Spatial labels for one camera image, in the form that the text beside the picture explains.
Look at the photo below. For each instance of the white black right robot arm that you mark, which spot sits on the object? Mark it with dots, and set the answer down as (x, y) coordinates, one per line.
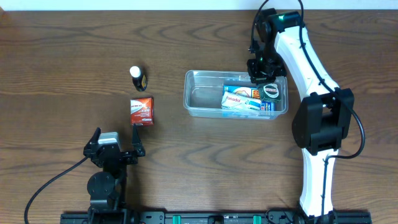
(323, 117)

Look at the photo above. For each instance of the blue Kool Fever box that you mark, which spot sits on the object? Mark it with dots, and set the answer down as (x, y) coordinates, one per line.
(249, 92)

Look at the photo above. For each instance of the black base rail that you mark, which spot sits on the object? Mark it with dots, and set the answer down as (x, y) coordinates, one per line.
(270, 217)

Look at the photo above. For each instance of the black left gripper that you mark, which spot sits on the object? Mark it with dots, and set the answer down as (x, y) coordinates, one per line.
(113, 154)

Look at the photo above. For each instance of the dark green round-label packet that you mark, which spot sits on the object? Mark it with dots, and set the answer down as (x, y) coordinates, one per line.
(269, 92)

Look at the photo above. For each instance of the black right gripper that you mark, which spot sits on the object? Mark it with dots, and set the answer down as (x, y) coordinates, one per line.
(261, 76)

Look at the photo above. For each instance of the white Panadol box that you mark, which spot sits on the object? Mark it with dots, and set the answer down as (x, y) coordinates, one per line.
(237, 102)

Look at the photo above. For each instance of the clear plastic container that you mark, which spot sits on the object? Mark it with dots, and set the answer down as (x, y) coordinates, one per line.
(203, 93)

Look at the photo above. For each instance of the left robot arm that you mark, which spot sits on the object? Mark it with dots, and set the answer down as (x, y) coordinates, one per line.
(107, 188)

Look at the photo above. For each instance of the dark bottle white cap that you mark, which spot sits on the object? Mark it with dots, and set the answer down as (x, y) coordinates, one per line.
(138, 78)

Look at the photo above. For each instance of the red medicine box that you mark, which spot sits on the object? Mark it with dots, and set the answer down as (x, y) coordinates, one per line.
(142, 111)

